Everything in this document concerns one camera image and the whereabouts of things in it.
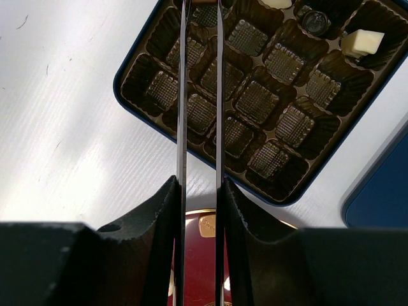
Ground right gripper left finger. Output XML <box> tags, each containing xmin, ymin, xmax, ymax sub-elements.
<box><xmin>1</xmin><ymin>177</ymin><xmax>177</xmax><ymax>305</ymax></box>

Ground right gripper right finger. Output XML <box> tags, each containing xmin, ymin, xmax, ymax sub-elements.
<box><xmin>224</xmin><ymin>179</ymin><xmax>407</xmax><ymax>305</ymax></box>

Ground blue box lid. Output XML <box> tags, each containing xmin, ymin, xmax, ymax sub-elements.
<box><xmin>342</xmin><ymin>122</ymin><xmax>407</xmax><ymax>229</ymax></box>

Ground metal tongs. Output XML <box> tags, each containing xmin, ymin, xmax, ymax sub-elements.
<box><xmin>173</xmin><ymin>1</ymin><xmax>226</xmax><ymax>305</ymax></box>

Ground white cube chocolate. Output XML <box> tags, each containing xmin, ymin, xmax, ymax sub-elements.
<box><xmin>260</xmin><ymin>0</ymin><xmax>293</xmax><ymax>10</ymax></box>
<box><xmin>340</xmin><ymin>29</ymin><xmax>385</xmax><ymax>59</ymax></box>

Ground dark chocolate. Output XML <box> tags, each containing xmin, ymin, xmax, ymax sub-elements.
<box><xmin>301</xmin><ymin>10</ymin><xmax>331</xmax><ymax>36</ymax></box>

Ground tan square chocolate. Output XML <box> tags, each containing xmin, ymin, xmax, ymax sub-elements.
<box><xmin>198</xmin><ymin>214</ymin><xmax>216</xmax><ymax>238</ymax></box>

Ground blue chocolate box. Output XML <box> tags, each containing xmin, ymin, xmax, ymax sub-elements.
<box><xmin>113</xmin><ymin>1</ymin><xmax>407</xmax><ymax>206</ymax></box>

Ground round red plate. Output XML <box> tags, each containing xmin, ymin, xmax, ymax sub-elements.
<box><xmin>168</xmin><ymin>208</ymin><xmax>297</xmax><ymax>306</ymax></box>

